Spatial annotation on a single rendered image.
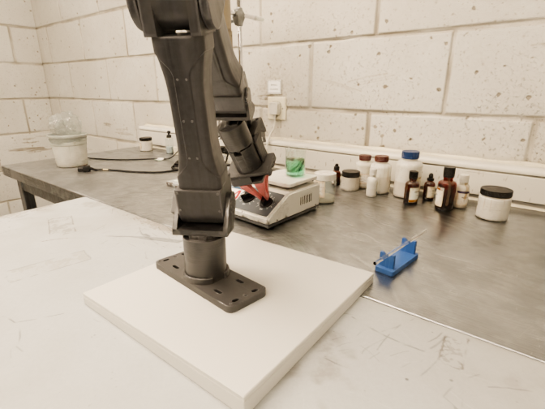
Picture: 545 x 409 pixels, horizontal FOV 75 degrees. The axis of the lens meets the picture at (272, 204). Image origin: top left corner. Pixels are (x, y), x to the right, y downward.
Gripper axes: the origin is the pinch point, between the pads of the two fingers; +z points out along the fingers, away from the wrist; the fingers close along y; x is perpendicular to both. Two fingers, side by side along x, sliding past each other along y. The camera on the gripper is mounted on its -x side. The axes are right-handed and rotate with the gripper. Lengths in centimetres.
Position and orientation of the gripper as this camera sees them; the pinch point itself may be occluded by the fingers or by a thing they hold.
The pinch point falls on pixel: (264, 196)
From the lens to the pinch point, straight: 80.9
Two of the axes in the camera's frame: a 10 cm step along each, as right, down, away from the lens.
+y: -9.3, 1.2, 3.6
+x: -1.8, 7.0, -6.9
